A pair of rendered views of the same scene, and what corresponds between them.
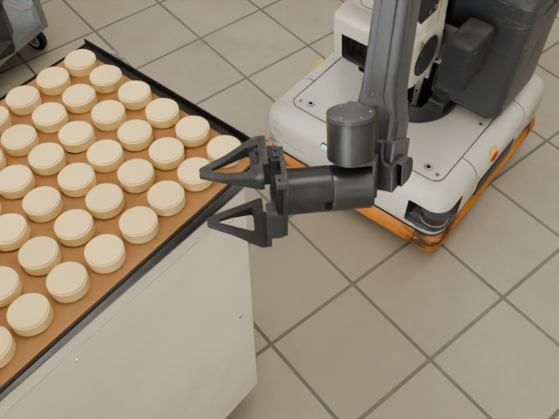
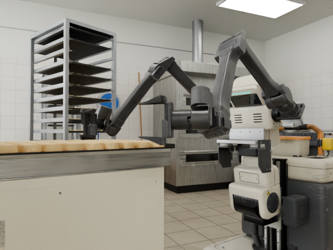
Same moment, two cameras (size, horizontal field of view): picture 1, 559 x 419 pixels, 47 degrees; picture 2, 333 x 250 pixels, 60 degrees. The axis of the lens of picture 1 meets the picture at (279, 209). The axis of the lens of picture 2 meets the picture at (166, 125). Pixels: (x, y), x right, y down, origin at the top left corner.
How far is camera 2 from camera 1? 75 cm
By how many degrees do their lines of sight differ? 55
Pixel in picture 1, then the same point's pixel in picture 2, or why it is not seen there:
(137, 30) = not seen: hidden behind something
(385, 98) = (218, 100)
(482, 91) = (312, 240)
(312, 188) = (182, 111)
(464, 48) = (291, 199)
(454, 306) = not seen: outside the picture
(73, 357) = (59, 189)
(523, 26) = (321, 196)
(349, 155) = (197, 98)
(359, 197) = (201, 115)
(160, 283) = (113, 186)
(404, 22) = (225, 79)
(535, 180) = not seen: outside the picture
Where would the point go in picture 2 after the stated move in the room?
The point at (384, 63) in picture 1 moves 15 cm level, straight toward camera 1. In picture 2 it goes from (217, 91) to (202, 84)
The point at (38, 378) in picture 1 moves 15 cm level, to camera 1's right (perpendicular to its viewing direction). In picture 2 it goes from (39, 185) to (91, 188)
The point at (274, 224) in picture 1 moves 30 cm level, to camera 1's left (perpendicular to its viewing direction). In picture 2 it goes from (164, 126) to (70, 127)
